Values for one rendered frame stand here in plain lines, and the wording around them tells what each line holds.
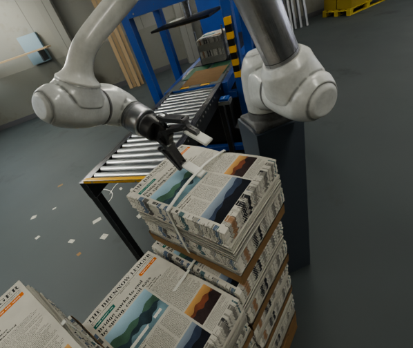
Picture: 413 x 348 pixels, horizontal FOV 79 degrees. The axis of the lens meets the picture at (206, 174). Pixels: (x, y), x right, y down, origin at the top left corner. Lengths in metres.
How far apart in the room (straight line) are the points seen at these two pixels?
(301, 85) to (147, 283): 0.73
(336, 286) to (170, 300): 1.11
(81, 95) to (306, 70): 0.57
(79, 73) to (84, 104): 0.07
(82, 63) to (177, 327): 0.69
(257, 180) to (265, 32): 0.37
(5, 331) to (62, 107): 0.47
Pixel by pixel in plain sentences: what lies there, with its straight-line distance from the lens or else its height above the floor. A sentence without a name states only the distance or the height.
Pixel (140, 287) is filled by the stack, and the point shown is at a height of 0.83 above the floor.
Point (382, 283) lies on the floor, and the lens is 1.76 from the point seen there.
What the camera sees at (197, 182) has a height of 1.06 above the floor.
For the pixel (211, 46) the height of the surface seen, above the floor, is 0.96.
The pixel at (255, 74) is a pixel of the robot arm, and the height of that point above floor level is 1.22.
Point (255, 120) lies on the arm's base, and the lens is 1.03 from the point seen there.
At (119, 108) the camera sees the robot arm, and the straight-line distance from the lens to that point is 0.77.
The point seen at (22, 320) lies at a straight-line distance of 0.70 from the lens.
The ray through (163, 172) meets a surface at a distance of 0.82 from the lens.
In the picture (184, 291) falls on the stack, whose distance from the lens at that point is 0.80.
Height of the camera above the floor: 1.49
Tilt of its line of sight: 35 degrees down
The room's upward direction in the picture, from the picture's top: 19 degrees counter-clockwise
